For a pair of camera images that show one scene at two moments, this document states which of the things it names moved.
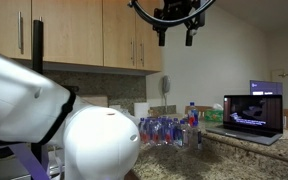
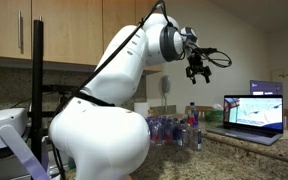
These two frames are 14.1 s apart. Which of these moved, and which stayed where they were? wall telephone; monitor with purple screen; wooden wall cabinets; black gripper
Moved: black gripper
Stayed: wooden wall cabinets; monitor with purple screen; wall telephone
